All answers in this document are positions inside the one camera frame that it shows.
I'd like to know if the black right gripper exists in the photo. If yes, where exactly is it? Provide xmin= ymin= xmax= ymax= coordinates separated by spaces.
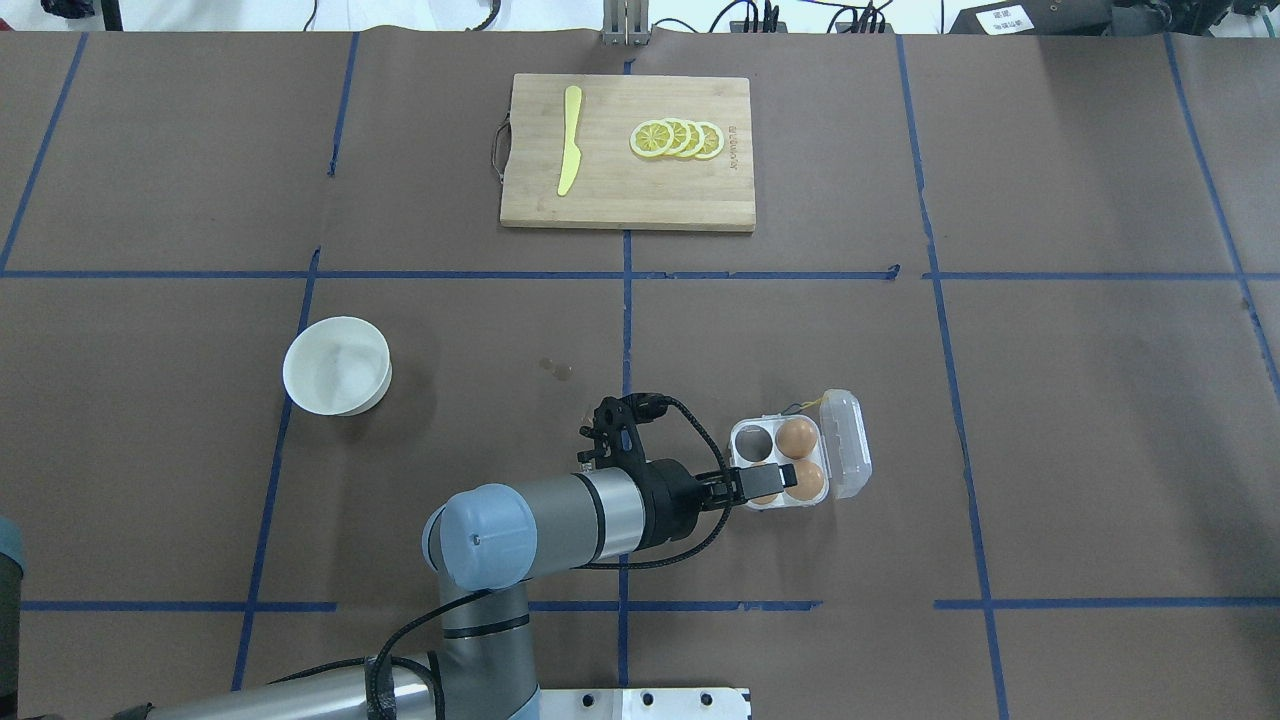
xmin=634 ymin=460 xmax=796 ymax=551

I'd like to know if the clear plastic egg carton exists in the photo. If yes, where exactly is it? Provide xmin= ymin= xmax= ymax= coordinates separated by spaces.
xmin=728 ymin=389 xmax=873 ymax=511

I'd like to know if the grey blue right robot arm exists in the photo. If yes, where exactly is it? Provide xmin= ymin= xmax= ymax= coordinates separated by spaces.
xmin=123 ymin=460 xmax=797 ymax=719

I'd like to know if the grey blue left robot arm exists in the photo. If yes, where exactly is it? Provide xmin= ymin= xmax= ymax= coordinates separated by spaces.
xmin=1 ymin=518 xmax=26 ymax=719

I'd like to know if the brown egg front carton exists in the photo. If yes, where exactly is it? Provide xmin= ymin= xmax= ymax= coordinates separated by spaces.
xmin=783 ymin=460 xmax=827 ymax=502

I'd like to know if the brown egg carton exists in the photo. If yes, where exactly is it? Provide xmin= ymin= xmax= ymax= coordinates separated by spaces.
xmin=783 ymin=460 xmax=827 ymax=502
xmin=774 ymin=416 xmax=820 ymax=460

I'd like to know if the brown egg rear carton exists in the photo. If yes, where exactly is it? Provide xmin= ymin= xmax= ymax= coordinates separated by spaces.
xmin=774 ymin=416 xmax=820 ymax=460

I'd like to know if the black box white label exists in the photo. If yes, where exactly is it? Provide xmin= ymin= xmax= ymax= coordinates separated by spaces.
xmin=945 ymin=1 xmax=1114 ymax=37

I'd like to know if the bamboo cutting board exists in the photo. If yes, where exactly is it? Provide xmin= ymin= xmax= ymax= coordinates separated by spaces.
xmin=500 ymin=73 xmax=756 ymax=233

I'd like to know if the yellow plastic knife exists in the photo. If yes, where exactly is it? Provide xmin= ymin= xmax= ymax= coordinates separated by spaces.
xmin=557 ymin=85 xmax=582 ymax=197

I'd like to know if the white ceramic bowl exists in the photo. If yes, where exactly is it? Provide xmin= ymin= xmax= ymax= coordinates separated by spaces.
xmin=282 ymin=316 xmax=394 ymax=416

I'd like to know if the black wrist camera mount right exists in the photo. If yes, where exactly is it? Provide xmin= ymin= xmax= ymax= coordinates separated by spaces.
xmin=576 ymin=393 xmax=669 ymax=477

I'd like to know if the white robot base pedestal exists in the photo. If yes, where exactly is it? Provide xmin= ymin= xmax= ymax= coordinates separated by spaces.
xmin=512 ymin=687 xmax=753 ymax=719

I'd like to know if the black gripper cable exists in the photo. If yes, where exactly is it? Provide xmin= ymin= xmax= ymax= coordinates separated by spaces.
xmin=270 ymin=395 xmax=741 ymax=720

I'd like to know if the aluminium frame post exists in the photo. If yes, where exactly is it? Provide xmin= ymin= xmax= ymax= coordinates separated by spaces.
xmin=602 ymin=0 xmax=652 ymax=47

